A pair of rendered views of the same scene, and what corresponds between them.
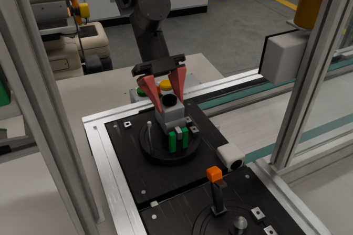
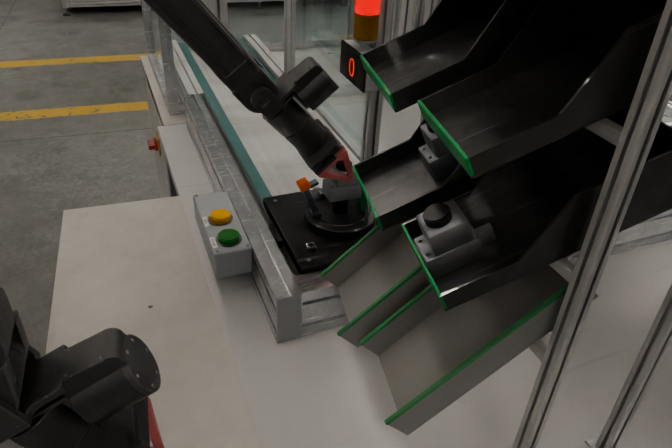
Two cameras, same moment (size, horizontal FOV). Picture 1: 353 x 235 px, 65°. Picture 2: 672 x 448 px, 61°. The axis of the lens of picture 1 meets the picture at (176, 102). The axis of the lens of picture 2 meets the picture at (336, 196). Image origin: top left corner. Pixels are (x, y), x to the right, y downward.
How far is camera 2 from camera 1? 104 cm
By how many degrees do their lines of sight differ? 70
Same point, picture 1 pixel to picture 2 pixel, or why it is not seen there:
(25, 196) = (372, 402)
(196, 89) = (238, 196)
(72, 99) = not seen: hidden behind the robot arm
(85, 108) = (175, 359)
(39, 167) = (317, 398)
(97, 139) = (321, 283)
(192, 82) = (218, 197)
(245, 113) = (274, 181)
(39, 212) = not seen: hidden behind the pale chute
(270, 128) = (302, 171)
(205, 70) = (127, 212)
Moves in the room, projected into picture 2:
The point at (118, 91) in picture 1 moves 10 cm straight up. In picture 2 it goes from (140, 315) to (132, 272)
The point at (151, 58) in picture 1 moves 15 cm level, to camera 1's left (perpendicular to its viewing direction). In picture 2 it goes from (324, 135) to (317, 179)
